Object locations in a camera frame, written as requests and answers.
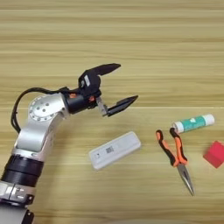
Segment orange black needle-nose pliers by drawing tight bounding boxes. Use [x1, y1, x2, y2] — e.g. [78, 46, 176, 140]
[155, 127, 196, 197]

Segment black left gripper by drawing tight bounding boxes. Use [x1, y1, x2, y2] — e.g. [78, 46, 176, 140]
[62, 63, 139, 118]

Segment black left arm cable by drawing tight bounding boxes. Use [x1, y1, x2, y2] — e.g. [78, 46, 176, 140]
[10, 86, 69, 134]

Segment white rectangular plastic device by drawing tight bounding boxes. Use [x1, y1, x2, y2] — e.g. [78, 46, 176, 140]
[88, 130, 142, 172]

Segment red cube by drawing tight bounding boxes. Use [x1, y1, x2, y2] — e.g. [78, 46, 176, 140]
[203, 140, 224, 169]

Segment white green glue stick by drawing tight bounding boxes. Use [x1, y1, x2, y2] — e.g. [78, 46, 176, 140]
[171, 113, 216, 135]

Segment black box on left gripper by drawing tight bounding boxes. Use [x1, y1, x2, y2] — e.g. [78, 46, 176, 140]
[78, 68, 102, 97]

